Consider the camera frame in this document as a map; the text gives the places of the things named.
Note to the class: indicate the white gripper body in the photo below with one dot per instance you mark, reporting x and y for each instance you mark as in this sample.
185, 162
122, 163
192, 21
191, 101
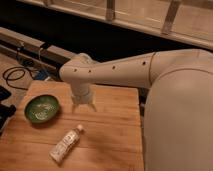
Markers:
82, 98

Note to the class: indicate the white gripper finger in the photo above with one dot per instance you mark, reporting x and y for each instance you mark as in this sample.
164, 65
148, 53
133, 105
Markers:
92, 106
74, 107

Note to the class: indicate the white plastic bottle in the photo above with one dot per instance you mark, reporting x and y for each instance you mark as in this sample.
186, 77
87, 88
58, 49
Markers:
59, 151

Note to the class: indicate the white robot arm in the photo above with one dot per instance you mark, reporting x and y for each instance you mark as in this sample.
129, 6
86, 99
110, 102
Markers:
178, 119

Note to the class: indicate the green ceramic bowl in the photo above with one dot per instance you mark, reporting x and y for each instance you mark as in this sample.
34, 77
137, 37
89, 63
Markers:
41, 108

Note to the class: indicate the blue plug box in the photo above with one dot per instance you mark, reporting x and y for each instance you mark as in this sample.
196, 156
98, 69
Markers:
41, 75

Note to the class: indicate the black object at left edge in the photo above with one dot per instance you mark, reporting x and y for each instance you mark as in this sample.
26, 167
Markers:
6, 112

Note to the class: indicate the metal floor rail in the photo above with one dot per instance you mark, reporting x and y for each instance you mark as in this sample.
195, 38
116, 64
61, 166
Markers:
48, 55

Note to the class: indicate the white window frame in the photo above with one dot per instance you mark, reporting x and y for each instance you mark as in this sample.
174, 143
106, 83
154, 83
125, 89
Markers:
187, 21

